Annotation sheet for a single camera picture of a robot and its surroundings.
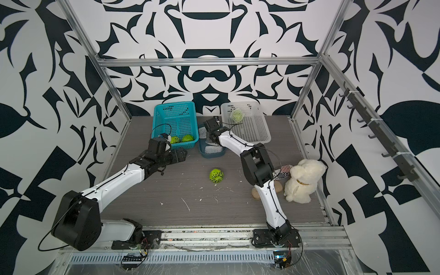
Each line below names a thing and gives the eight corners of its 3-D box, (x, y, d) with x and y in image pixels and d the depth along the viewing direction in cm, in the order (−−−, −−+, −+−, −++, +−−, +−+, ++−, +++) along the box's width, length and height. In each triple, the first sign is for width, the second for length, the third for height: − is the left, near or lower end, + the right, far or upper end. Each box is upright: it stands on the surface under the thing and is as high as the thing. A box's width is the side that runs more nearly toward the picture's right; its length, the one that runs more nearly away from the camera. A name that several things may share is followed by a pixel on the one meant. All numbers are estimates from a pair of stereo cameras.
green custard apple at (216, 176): (208, 181, 93) (207, 176, 88) (214, 172, 96) (213, 166, 91) (218, 186, 91) (218, 181, 86) (224, 177, 94) (224, 171, 89)
